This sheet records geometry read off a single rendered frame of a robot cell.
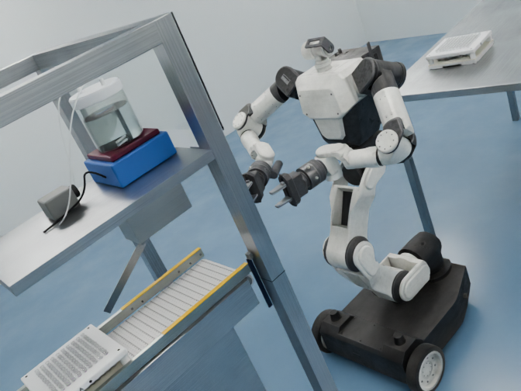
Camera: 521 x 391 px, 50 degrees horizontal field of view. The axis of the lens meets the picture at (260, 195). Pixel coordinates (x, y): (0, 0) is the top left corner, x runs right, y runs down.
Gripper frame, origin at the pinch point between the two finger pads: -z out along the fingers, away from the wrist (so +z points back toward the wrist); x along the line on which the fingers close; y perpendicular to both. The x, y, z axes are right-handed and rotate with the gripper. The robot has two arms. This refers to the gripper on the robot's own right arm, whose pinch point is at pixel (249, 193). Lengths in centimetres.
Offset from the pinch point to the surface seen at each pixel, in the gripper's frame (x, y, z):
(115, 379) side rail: 8, 21, -78
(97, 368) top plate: 3, 24, -78
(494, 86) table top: 14, -88, 76
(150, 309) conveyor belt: 11, 27, -45
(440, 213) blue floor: 102, -46, 126
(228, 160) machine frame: -27.4, -14.6, -32.8
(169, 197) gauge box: -17.7, 13.6, -26.2
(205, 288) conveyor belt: 10.8, 8.8, -39.0
